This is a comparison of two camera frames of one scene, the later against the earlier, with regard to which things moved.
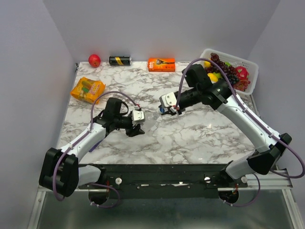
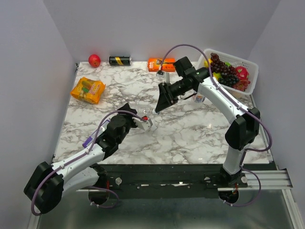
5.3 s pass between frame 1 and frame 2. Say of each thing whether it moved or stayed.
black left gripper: moved
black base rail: stayed
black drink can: stayed
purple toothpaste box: moved
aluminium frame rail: stayed
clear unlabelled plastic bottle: moved
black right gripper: moved
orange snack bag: stayed
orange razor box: stayed
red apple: stayed
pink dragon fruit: stayed
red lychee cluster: stayed
